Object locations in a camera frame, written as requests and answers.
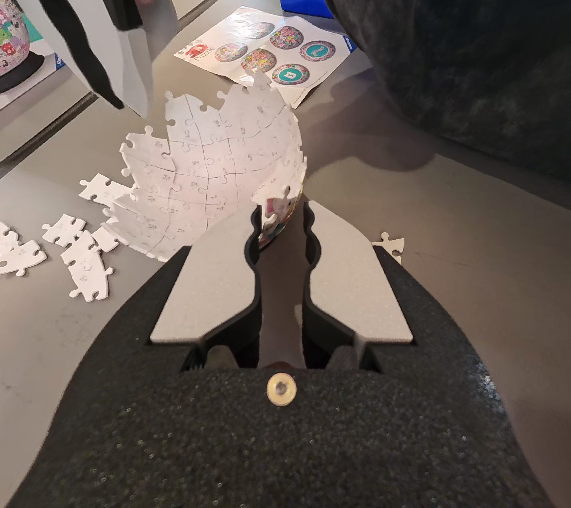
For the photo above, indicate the puzzle pieces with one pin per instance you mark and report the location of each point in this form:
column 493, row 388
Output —
column 84, row 262

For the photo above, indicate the partly built white puzzle ball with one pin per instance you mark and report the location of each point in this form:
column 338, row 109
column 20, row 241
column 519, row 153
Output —
column 214, row 169

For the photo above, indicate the printed instruction leaflet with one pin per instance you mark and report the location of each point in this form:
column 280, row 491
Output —
column 267, row 53

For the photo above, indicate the single white puzzle piece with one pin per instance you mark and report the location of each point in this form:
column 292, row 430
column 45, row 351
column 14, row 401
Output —
column 390, row 244

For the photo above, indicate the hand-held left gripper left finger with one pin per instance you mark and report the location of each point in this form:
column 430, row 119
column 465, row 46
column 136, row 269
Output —
column 205, row 289

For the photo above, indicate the colourful puzzle box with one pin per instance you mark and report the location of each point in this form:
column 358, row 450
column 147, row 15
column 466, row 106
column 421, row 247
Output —
column 18, row 39

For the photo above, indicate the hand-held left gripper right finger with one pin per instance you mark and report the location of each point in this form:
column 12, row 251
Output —
column 357, row 289

